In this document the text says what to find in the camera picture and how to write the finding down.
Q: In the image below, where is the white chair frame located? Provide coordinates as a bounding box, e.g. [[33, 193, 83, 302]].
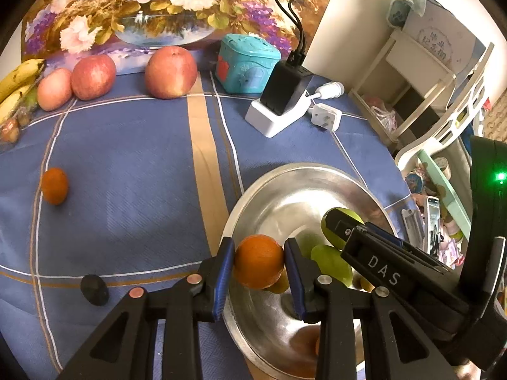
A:
[[395, 43, 496, 175]]

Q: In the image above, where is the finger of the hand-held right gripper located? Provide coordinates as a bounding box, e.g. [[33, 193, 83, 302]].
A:
[[340, 225, 470, 310], [324, 207, 452, 274]]

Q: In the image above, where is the blue plaid tablecloth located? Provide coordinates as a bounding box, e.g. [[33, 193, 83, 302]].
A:
[[0, 69, 416, 380]]

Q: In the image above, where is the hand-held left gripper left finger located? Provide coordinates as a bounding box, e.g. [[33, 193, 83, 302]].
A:
[[55, 237, 236, 380]]

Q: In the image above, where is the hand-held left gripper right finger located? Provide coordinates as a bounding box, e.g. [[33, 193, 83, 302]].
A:
[[283, 237, 460, 380]]

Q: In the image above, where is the floral painting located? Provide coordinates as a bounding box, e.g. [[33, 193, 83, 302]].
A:
[[22, 0, 345, 77]]

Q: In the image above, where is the large red apple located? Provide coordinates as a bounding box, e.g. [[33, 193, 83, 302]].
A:
[[144, 46, 199, 99]]

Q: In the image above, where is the white round plug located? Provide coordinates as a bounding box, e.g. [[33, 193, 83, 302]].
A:
[[307, 81, 345, 101]]

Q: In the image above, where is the white plug adapter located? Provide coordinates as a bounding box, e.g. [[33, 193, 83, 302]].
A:
[[311, 103, 342, 132]]

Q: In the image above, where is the white power strip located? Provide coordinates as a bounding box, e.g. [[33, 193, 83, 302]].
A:
[[245, 87, 313, 138]]

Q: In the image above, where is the pale red apple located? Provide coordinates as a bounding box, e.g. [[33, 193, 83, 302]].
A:
[[37, 67, 73, 111]]

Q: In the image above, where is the teal tin box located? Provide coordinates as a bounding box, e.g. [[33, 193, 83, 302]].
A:
[[216, 34, 282, 95]]

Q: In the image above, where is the smartphone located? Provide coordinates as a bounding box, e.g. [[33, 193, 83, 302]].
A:
[[424, 196, 441, 260]]

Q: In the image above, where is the oblong green fruit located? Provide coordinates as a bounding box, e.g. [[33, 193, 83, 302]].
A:
[[310, 244, 353, 288]]

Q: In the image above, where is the stainless steel bowl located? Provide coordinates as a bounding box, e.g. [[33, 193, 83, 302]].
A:
[[220, 163, 399, 380]]

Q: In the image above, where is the clear plastic tray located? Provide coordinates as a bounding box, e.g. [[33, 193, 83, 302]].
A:
[[0, 99, 38, 146]]

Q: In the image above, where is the round green fruit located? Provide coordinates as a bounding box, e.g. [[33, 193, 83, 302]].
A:
[[321, 208, 365, 248]]

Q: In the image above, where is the dark avocado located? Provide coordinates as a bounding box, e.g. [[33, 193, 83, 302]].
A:
[[80, 274, 110, 306]]

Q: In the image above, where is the white shelf unit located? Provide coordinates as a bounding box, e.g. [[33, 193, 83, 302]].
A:
[[349, 28, 460, 147]]

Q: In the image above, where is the dark red apple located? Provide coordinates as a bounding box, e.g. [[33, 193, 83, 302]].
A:
[[71, 54, 117, 101]]

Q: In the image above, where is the mint green board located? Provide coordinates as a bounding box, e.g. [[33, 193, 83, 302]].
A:
[[418, 148, 472, 231]]

